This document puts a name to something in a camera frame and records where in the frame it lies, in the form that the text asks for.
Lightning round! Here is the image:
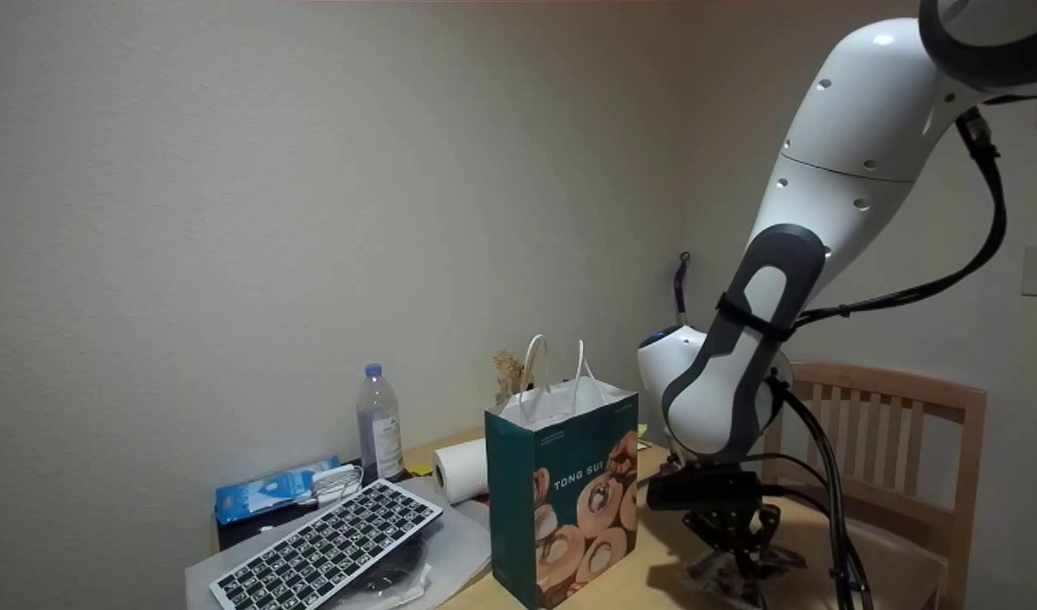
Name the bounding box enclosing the wooden slat chair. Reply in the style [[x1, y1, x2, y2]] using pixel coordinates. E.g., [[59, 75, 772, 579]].
[[763, 360, 990, 610]]

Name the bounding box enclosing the white keyboard with dark keys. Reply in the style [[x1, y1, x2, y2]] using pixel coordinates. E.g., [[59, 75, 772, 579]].
[[207, 475, 448, 610]]

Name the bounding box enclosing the teal donut print gift bag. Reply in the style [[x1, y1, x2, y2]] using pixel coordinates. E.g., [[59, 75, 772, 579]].
[[482, 331, 643, 610]]

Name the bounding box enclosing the blue tissue box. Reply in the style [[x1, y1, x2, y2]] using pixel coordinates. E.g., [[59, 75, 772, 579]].
[[212, 453, 362, 552]]

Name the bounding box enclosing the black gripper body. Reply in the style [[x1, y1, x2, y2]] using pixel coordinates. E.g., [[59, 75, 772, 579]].
[[684, 502, 782, 564]]

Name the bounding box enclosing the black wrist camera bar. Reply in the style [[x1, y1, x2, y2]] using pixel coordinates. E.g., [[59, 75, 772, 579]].
[[643, 465, 766, 518]]

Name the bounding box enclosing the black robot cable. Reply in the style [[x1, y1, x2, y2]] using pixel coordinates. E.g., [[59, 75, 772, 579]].
[[717, 104, 1009, 610]]

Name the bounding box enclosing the clear plastic water bottle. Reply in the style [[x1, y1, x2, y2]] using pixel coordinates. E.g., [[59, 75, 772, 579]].
[[353, 360, 408, 486]]

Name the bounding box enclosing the white paper roll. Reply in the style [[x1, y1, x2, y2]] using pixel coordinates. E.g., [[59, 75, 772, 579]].
[[430, 434, 496, 510]]

